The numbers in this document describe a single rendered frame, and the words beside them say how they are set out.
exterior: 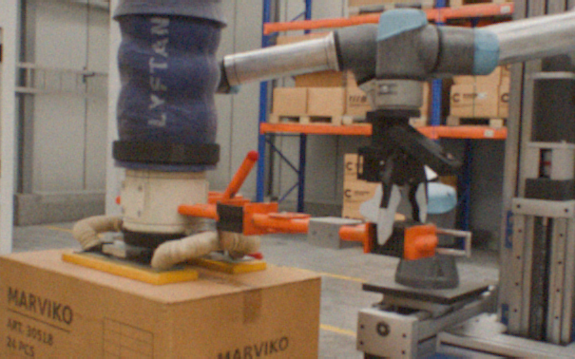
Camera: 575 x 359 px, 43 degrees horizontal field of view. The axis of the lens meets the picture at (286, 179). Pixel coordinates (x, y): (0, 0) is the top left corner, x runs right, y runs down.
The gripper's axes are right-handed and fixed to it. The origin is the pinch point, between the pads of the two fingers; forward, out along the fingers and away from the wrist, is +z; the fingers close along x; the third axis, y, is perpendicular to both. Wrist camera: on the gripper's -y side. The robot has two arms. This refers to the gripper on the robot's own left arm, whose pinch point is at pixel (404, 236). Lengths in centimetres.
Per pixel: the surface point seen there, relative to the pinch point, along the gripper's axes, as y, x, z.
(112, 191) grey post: 312, -155, 19
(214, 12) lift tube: 49, -2, -40
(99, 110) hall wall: 961, -562, -53
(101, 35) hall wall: 961, -562, -173
